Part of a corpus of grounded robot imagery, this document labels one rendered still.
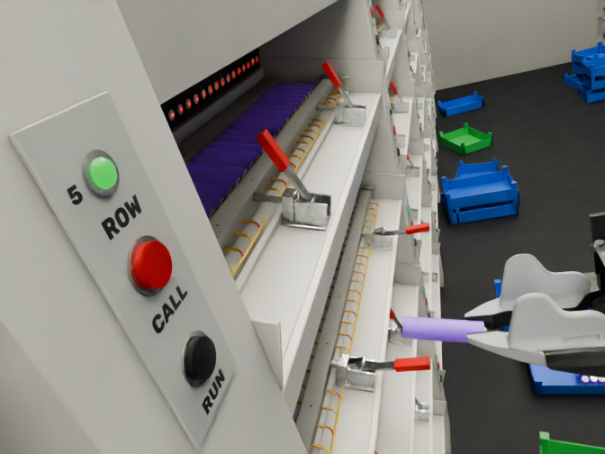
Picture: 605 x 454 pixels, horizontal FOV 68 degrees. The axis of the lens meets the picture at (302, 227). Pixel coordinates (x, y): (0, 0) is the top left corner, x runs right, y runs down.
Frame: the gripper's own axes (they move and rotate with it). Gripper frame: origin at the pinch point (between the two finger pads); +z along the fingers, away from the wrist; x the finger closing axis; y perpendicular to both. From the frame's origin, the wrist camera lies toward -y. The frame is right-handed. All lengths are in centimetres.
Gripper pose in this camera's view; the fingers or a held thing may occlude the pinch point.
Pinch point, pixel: (485, 333)
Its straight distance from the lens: 39.9
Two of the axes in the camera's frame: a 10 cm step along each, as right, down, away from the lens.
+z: -9.1, 1.9, 3.7
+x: -2.3, 5.1, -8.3
